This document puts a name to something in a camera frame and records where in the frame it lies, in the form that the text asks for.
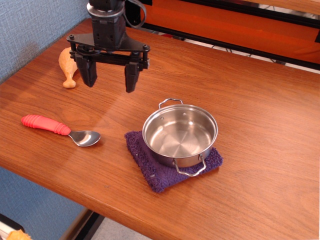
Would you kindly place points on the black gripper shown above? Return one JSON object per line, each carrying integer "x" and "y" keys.
{"x": 109, "y": 44}

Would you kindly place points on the orange panel with black frame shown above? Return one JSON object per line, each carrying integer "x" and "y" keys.
{"x": 240, "y": 25}

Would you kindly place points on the small stainless steel pot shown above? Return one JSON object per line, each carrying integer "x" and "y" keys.
{"x": 181, "y": 136}

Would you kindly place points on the toy chicken drumstick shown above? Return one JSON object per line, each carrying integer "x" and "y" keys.
{"x": 68, "y": 67}

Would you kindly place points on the orange toy at corner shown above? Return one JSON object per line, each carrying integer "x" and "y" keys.
{"x": 18, "y": 235}

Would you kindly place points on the red handled metal spoon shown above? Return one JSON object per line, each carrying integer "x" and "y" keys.
{"x": 82, "y": 138}

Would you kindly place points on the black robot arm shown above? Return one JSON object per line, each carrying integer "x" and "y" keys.
{"x": 107, "y": 9}

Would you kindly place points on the purple terry cloth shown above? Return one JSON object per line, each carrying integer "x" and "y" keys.
{"x": 158, "y": 176}

